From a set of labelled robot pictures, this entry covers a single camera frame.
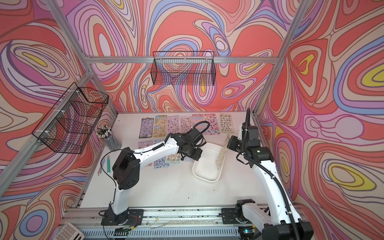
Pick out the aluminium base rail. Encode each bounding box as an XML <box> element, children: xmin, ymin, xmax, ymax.
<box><xmin>52</xmin><ymin>205</ymin><xmax>313</xmax><ymax>240</ymax></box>

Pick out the green pen on table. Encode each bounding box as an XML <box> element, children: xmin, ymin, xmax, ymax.
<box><xmin>107</xmin><ymin>155</ymin><xmax>111</xmax><ymax>174</ymax></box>

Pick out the black wire basket on left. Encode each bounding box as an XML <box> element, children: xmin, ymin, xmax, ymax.
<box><xmin>32</xmin><ymin>83</ymin><xmax>109</xmax><ymax>154</ymax></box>

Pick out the green cream sticker sheet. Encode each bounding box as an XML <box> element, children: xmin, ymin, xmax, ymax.
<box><xmin>220</xmin><ymin>114</ymin><xmax>234</xmax><ymax>133</ymax></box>

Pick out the blue penguin sticker sheet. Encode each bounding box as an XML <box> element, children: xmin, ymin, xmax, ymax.
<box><xmin>153</xmin><ymin>139</ymin><xmax>170</xmax><ymax>169</ymax></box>

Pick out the pink puffy sticker sheet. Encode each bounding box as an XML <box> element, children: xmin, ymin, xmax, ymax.
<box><xmin>167</xmin><ymin>116</ymin><xmax>180</xmax><ymax>134</ymax></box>

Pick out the purple holographic sticker sheet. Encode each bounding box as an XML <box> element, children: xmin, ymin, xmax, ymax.
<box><xmin>139</xmin><ymin>118</ymin><xmax>154</xmax><ymax>139</ymax></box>

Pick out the small clear blue tool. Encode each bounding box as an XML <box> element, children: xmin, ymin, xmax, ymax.
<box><xmin>97</xmin><ymin>157</ymin><xmax>106</xmax><ymax>176</ymax></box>

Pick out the lilac puffy sticker sheet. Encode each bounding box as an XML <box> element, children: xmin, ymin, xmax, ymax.
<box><xmin>138</xmin><ymin>140</ymin><xmax>154</xmax><ymax>149</ymax></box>

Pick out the green dinosaur sticker sheet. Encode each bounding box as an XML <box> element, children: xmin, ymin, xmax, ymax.
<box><xmin>165</xmin><ymin>154</ymin><xmax>182</xmax><ymax>165</ymax></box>

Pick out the green animal sticker sheet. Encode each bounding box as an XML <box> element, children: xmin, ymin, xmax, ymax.
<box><xmin>216</xmin><ymin>134</ymin><xmax>231</xmax><ymax>171</ymax></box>

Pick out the black wire basket at back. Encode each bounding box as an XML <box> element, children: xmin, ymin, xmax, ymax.
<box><xmin>151</xmin><ymin>51</ymin><xmax>216</xmax><ymax>86</ymax></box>

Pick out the pink yellow pastel sticker sheet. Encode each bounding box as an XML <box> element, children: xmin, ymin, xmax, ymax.
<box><xmin>204</xmin><ymin>113</ymin><xmax>220</xmax><ymax>135</ymax></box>

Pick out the blue pastel cloud sticker sheet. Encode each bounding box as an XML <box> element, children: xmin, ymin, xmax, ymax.
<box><xmin>184</xmin><ymin>157</ymin><xmax>195</xmax><ymax>163</ymax></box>

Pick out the white plastic storage tray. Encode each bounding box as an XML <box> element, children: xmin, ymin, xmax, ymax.
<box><xmin>192</xmin><ymin>143</ymin><xmax>224</xmax><ymax>183</ymax></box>

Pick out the mesh pen cup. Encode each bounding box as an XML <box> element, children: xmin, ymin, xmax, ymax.
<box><xmin>102</xmin><ymin>133</ymin><xmax>122</xmax><ymax>151</ymax></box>

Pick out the pink bonbon sticker sheet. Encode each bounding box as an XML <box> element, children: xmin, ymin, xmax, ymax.
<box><xmin>180</xmin><ymin>116</ymin><xmax>193</xmax><ymax>133</ymax></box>

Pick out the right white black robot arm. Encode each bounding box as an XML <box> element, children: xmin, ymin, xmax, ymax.
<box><xmin>228</xmin><ymin>109</ymin><xmax>314</xmax><ymax>240</ymax></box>

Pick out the black wire basket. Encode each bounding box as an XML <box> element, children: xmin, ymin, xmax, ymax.
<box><xmin>151</xmin><ymin>51</ymin><xmax>216</xmax><ymax>86</ymax></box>
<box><xmin>32</xmin><ymin>83</ymin><xmax>109</xmax><ymax>154</ymax></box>

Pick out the white keypad device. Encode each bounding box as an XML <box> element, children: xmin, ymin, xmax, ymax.
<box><xmin>54</xmin><ymin>223</ymin><xmax>85</xmax><ymax>240</ymax></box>

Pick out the bundle of pens in cup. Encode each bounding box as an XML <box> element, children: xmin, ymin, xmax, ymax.
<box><xmin>96</xmin><ymin>125</ymin><xmax>113</xmax><ymax>140</ymax></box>

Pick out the blue red animal sticker sheet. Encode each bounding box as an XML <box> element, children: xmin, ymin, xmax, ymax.
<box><xmin>192</xmin><ymin>114</ymin><xmax>208</xmax><ymax>133</ymax></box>

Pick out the yellow green sticker sheet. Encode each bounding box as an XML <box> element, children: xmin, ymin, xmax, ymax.
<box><xmin>153</xmin><ymin>115</ymin><xmax>167</xmax><ymax>138</ymax></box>

